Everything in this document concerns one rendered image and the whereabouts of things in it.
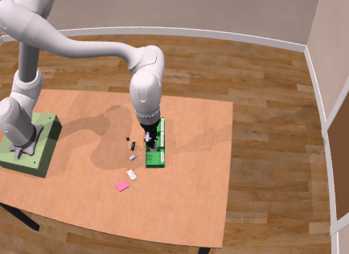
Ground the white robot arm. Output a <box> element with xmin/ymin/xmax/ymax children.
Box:
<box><xmin>0</xmin><ymin>0</ymin><xmax>165</xmax><ymax>159</ymax></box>

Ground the green three-compartment bin rack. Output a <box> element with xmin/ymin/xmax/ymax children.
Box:
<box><xmin>146</xmin><ymin>117</ymin><xmax>165</xmax><ymax>168</ymax></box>

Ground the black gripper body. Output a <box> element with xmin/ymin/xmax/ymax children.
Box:
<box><xmin>140</xmin><ymin>120</ymin><xmax>159</xmax><ymax>135</ymax></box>

